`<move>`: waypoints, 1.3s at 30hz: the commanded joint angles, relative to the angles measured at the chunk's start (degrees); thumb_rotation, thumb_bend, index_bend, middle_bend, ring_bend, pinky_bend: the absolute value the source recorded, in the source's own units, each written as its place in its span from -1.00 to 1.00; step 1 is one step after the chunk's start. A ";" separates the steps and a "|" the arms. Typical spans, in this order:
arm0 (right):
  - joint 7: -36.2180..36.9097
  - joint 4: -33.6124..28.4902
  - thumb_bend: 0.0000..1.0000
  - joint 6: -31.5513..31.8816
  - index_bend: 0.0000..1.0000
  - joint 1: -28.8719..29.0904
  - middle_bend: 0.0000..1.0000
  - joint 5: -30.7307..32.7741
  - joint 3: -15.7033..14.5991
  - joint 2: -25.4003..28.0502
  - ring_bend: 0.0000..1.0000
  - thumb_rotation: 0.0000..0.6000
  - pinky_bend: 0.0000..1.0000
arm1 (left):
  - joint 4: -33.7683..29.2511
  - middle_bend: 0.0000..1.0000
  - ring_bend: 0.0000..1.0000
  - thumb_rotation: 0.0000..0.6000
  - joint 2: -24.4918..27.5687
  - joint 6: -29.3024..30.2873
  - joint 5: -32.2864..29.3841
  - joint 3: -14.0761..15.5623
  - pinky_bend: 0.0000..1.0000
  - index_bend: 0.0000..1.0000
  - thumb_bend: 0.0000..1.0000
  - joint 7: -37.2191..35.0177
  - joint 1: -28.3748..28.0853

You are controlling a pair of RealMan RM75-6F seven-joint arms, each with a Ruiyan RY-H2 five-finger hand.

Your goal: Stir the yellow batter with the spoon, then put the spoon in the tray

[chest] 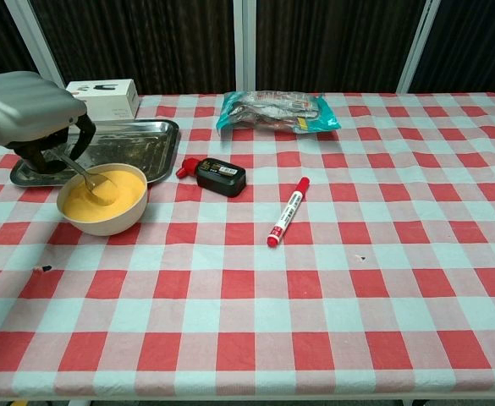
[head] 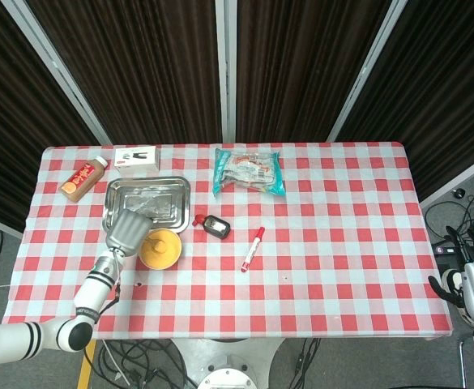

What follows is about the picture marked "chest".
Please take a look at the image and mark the teal plastic snack bag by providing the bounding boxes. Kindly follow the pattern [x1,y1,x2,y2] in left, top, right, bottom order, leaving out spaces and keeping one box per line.
[216,90,342,135]

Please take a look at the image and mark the stainless steel rectangular tray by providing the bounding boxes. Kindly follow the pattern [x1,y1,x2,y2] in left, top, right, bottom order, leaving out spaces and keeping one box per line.
[9,118,181,188]

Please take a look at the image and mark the grey screen frame post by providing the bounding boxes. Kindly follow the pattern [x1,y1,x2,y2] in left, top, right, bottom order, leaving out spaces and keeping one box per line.
[4,0,73,92]
[396,0,442,94]
[232,0,257,94]

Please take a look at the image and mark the white bowl of yellow powder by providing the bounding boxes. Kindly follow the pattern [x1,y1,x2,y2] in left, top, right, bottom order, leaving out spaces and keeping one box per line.
[56,162,149,237]

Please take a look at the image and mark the white cardboard product box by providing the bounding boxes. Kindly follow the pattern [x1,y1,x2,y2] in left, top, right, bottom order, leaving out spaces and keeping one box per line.
[65,79,140,122]

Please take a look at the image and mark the metal spoon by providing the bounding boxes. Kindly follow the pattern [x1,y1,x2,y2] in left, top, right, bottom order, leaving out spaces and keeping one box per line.
[50,151,118,206]

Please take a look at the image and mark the red white checkered tablecloth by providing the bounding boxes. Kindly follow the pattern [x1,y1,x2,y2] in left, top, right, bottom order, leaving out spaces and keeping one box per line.
[0,91,495,399]

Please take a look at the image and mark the red whiteboard marker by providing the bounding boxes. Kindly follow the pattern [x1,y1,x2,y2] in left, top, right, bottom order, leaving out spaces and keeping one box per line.
[266,176,311,249]

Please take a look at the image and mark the black ink bottle red cap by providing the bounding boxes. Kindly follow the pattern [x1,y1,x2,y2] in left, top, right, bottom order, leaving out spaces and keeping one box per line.
[176,156,247,199]

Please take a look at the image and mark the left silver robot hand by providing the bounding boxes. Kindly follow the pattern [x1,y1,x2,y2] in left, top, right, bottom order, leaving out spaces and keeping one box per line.
[0,70,96,173]

